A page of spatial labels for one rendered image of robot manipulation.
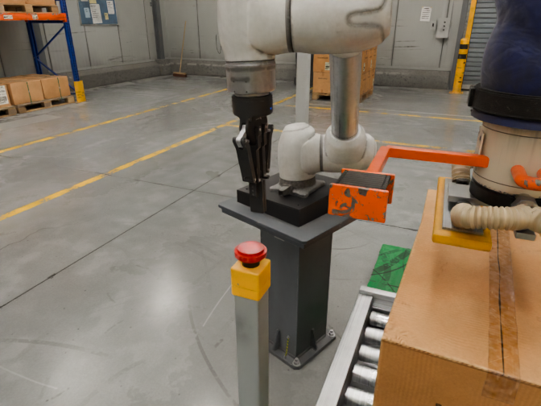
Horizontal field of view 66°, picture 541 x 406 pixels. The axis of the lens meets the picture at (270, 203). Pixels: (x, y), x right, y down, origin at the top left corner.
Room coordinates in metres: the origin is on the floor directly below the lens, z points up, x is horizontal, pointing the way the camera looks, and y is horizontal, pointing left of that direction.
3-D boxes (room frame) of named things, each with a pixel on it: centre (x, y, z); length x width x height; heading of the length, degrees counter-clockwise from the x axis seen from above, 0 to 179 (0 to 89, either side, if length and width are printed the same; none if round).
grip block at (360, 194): (0.60, -0.14, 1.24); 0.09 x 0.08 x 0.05; 68
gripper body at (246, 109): (0.79, 0.03, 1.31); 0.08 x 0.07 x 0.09; 154
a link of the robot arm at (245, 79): (0.79, 0.04, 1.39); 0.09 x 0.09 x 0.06
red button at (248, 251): (0.78, 0.04, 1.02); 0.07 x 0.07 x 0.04
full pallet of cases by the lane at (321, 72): (9.04, -1.54, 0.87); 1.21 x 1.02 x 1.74; 156
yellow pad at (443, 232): (0.82, -0.41, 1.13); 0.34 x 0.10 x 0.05; 158
